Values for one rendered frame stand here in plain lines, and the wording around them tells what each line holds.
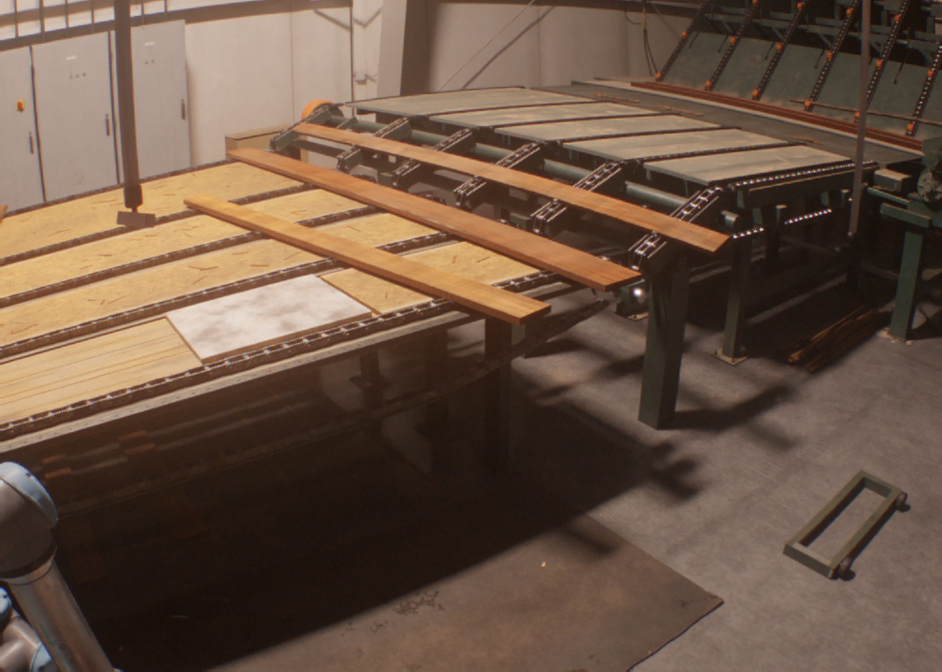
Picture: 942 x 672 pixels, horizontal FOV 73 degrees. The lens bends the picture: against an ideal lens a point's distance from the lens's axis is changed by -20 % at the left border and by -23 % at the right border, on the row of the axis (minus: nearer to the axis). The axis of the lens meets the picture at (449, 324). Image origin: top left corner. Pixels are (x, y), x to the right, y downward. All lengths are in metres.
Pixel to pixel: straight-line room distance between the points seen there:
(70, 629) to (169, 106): 6.87
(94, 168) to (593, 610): 6.29
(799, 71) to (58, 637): 7.90
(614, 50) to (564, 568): 9.85
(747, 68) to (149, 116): 6.20
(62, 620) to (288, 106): 8.03
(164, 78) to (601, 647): 6.56
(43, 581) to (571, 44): 10.64
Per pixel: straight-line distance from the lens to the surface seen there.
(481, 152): 4.75
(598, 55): 11.59
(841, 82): 7.90
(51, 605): 1.12
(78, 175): 7.60
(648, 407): 3.58
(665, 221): 3.31
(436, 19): 9.76
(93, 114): 7.56
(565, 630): 2.50
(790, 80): 8.11
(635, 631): 2.52
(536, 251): 3.01
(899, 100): 7.58
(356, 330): 2.44
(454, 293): 2.60
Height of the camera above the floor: 1.81
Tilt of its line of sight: 23 degrees down
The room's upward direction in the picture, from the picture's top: 1 degrees counter-clockwise
